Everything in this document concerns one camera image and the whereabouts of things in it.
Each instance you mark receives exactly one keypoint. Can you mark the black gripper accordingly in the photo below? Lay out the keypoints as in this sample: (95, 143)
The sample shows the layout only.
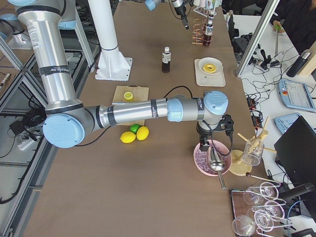
(179, 7)
(203, 131)

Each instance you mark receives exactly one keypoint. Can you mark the tea bottle carried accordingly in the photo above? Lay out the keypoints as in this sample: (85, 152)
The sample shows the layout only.
(166, 59)

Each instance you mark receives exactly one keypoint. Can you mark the tea bottle rack left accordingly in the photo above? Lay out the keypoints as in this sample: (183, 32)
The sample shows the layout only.
(211, 17)

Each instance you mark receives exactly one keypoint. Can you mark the tea bottle rack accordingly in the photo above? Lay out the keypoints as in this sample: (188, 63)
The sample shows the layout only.
(211, 17)
(208, 33)

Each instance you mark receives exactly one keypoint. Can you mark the tea bottle rack right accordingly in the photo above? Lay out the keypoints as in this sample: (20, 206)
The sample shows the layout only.
(208, 33)

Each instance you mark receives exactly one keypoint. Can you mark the cream rabbit tray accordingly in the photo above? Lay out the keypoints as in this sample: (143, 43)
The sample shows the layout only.
(216, 79)

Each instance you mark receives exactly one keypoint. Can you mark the dark wooden glass tray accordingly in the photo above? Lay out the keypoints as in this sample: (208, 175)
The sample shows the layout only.
(239, 206)

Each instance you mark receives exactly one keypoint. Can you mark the pink ice bowl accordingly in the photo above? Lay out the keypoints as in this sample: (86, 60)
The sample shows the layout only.
(201, 158)

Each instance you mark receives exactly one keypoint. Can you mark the steel ice scoop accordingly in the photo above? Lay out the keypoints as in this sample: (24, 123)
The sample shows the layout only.
(217, 165)

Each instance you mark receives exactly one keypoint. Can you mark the white cup rack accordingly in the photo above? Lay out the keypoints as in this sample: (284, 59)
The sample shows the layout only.
(205, 7)

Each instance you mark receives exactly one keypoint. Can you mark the wooden mug tree stand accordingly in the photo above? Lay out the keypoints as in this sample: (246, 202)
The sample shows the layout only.
(243, 161)

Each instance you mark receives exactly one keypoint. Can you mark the clear glass jar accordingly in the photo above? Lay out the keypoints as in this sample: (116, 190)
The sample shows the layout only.
(253, 151)

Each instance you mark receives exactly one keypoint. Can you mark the glazed donut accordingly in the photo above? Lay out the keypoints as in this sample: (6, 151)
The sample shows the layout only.
(209, 68)

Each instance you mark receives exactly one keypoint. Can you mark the grey folded cloth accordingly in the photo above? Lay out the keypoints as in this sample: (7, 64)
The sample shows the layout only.
(206, 92)

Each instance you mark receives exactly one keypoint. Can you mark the white round plate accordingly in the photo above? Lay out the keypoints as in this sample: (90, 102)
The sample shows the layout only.
(211, 60)

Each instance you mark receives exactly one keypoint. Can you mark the yellow lemon far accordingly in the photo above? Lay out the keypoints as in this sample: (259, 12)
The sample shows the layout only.
(142, 133)

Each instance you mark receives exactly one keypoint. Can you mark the yellow lemon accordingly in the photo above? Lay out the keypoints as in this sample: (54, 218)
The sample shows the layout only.
(142, 133)
(128, 137)

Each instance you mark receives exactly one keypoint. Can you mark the green lime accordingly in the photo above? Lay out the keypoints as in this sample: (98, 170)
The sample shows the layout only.
(134, 128)

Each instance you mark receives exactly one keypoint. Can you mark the yellow lemon near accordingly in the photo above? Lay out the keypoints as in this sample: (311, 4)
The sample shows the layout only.
(128, 137)

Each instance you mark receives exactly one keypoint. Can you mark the wine glass upper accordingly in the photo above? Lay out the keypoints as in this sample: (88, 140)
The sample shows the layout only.
(257, 195)

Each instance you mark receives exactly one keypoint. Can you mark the wine glass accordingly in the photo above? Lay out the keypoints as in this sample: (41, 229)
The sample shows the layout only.
(257, 195)
(263, 221)
(243, 226)
(273, 208)

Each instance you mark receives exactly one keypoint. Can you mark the blue teach pendant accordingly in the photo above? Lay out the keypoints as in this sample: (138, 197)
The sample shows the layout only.
(283, 122)
(296, 95)

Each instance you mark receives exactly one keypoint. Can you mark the bamboo cutting board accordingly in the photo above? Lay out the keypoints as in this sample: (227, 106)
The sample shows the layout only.
(140, 94)

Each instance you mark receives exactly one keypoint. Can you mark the wine glass front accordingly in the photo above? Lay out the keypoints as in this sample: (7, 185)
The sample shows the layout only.
(243, 226)

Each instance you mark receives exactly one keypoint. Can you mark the black laptop monitor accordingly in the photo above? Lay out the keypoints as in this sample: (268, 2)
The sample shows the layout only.
(296, 151)

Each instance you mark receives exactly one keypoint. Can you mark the half lemon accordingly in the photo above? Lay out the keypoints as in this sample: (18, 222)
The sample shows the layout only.
(128, 96)

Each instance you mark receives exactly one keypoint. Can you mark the wine glass middle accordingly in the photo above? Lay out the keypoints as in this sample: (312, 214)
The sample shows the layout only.
(273, 208)

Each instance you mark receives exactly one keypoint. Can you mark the wine glass lower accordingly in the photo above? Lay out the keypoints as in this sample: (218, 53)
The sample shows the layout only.
(263, 221)

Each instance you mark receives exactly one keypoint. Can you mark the seated person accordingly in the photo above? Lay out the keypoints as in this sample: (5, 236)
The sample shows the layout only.
(298, 19)

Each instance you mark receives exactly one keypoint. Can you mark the black water bottle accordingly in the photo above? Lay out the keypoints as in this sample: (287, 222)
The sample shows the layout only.
(299, 63)

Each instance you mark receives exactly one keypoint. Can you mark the copper wire bottle rack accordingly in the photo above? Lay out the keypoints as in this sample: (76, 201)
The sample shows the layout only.
(198, 31)

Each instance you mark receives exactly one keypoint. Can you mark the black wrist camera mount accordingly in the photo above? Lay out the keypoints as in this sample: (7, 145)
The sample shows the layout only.
(226, 124)

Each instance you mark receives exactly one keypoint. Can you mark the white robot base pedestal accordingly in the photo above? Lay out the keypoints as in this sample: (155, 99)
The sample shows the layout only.
(112, 64)

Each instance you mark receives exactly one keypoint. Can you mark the aluminium frame post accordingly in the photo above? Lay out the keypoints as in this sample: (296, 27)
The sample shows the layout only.
(260, 28)

